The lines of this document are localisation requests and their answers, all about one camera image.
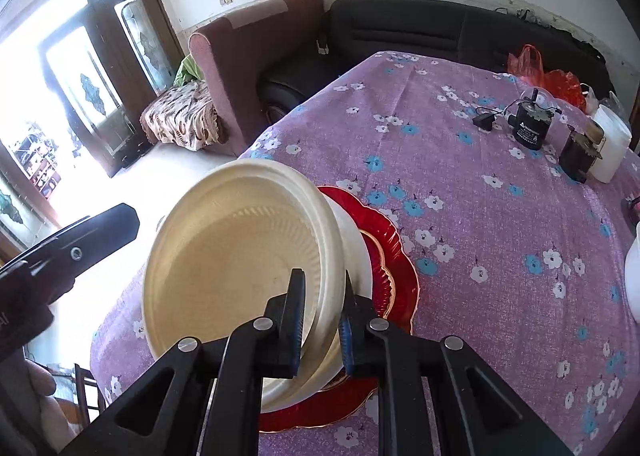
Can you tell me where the black cylindrical motor device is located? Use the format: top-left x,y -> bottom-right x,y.
506,86 -> 562,150

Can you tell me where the small black adapter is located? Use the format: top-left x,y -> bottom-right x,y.
472,108 -> 502,132

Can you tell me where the large red scalloped plate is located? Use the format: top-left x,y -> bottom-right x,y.
259,186 -> 419,433

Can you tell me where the small red scalloped plate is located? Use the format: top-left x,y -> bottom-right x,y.
319,227 -> 399,392

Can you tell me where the black leather sofa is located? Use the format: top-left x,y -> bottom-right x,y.
257,0 -> 614,122

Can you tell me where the white plastic jar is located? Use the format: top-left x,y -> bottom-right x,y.
590,104 -> 631,183

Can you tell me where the pink thermos with knit sleeve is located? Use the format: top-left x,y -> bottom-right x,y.
620,196 -> 640,236

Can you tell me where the wooden glass door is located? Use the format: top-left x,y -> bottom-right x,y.
0,0 -> 187,228

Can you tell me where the patterned blanket seat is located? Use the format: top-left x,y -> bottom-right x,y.
140,80 -> 227,152

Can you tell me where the purple floral tablecloth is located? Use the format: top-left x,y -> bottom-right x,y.
91,51 -> 639,455

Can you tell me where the red plastic bag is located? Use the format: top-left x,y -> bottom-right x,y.
506,44 -> 586,110

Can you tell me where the green cloth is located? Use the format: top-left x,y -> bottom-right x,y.
174,54 -> 204,86

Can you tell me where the white gloved left hand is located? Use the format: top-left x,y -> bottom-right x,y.
25,360 -> 76,454

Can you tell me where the maroon armchair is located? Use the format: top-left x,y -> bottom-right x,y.
189,0 -> 324,156

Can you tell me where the cream plastic bowl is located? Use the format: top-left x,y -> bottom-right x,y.
142,159 -> 346,413

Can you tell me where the dark jar with cork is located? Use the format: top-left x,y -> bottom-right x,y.
559,119 -> 604,184

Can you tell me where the white foam bowl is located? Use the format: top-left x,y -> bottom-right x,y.
624,224 -> 640,324
262,186 -> 373,414

